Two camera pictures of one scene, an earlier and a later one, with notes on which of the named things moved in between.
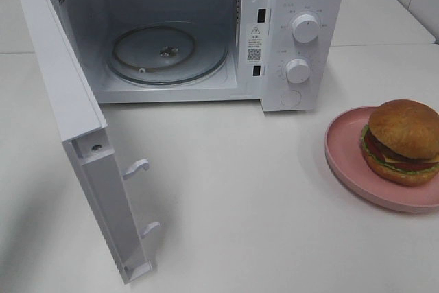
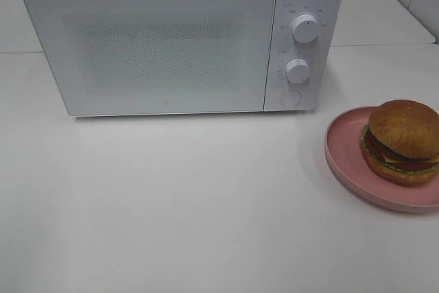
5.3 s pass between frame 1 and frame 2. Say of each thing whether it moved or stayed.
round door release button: stayed
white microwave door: moved
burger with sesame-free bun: stayed
